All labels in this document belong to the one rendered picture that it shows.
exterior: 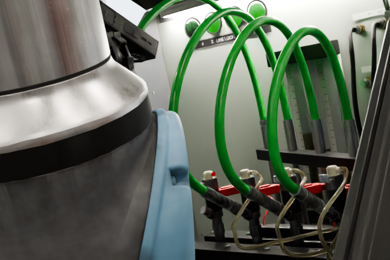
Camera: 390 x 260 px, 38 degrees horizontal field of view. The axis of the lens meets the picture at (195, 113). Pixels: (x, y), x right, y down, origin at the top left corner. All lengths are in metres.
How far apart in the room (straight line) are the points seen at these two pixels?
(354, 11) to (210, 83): 0.38
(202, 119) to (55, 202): 1.12
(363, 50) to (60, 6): 0.91
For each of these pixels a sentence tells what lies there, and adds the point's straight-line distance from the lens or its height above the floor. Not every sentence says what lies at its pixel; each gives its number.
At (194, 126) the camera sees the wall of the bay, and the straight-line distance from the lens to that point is 1.38.
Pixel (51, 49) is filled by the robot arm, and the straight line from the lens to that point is 0.26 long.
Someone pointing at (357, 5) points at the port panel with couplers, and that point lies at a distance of 1.13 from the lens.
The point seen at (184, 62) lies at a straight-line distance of 0.86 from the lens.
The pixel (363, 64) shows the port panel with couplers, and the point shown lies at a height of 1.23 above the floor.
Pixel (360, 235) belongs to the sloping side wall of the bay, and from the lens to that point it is 0.72.
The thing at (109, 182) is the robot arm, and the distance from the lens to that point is 0.26.
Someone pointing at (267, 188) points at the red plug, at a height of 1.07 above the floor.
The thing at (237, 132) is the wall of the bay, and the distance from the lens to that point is 1.31.
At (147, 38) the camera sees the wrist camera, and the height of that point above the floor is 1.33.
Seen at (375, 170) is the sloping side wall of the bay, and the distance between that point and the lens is 0.76.
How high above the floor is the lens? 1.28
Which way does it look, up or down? 4 degrees down
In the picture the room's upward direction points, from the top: 11 degrees counter-clockwise
